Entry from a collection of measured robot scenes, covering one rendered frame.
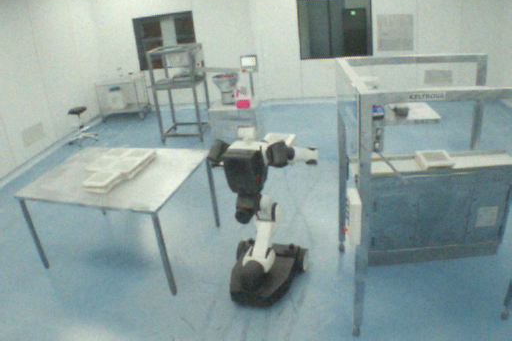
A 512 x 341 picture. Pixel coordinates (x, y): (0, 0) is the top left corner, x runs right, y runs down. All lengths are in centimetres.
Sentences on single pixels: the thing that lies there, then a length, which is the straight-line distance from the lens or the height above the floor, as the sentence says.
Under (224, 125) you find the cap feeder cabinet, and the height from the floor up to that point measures 55.
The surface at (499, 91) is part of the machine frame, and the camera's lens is 218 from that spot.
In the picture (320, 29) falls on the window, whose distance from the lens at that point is 760.
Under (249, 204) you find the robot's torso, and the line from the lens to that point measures 263.
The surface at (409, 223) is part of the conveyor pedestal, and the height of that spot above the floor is 41.
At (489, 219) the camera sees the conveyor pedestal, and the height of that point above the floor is 38.
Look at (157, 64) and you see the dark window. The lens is 840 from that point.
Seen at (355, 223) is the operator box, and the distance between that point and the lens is 210.
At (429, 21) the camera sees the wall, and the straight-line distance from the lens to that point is 782.
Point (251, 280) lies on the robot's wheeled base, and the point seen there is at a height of 30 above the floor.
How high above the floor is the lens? 217
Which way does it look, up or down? 23 degrees down
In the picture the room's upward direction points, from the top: 6 degrees counter-clockwise
